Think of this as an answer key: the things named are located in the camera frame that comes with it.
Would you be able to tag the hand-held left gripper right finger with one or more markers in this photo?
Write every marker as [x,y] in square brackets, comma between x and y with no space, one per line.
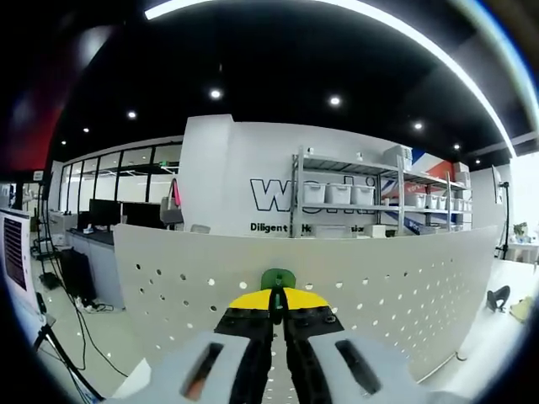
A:
[311,336]

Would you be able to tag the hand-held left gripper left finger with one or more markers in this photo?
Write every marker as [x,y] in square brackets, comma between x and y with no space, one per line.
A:
[248,336]

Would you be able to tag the green hook assembly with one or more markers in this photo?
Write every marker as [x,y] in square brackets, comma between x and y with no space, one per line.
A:
[269,280]

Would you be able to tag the white perforated mounting plate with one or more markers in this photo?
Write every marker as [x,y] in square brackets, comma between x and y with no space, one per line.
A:
[379,261]

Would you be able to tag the grey and pink bag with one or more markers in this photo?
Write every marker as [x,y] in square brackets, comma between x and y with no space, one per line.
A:
[170,212]

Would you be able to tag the metal shelf rack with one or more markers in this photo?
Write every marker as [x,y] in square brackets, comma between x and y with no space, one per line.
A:
[300,189]

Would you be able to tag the black computer monitor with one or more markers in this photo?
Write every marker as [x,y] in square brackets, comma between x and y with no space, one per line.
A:
[105,210]
[143,214]

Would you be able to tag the grey office desk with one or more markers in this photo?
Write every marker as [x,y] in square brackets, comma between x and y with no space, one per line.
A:
[101,261]

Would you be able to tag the black computer case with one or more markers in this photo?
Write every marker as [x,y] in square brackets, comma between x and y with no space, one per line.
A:
[76,273]

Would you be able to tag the black curved object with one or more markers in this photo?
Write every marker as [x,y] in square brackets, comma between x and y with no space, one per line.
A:
[501,292]

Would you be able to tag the green potted plant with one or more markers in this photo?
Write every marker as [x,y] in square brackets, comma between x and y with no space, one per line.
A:
[520,229]

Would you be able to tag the monitor on black stand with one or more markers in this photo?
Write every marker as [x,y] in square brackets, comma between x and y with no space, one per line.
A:
[497,185]

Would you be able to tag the group of ceiling spotlights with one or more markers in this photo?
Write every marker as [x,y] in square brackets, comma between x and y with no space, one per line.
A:
[215,93]

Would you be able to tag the display screen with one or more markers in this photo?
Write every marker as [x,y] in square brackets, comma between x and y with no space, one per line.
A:
[14,252]

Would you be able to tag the dark red hanging screen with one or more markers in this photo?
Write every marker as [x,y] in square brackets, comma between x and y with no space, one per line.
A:
[29,143]

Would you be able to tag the long ceiling light strip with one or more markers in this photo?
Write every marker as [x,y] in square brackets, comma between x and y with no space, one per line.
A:
[160,10]

